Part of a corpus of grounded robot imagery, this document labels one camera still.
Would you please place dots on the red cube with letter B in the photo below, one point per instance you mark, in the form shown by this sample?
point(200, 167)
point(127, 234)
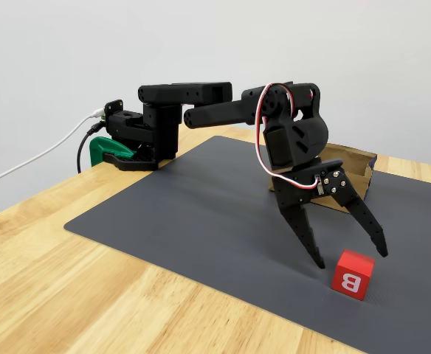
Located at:
point(352, 263)

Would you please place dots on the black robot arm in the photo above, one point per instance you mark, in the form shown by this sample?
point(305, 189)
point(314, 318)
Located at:
point(208, 114)

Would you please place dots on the brown paper box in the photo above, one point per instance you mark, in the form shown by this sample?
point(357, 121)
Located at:
point(357, 180)

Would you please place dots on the dark grey mat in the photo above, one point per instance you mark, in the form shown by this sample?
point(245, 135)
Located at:
point(200, 221)

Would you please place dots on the motor controller board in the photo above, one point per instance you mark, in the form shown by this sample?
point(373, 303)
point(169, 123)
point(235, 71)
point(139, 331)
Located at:
point(113, 107)

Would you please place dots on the green table clamp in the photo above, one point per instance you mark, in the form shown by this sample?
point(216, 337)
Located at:
point(101, 147)

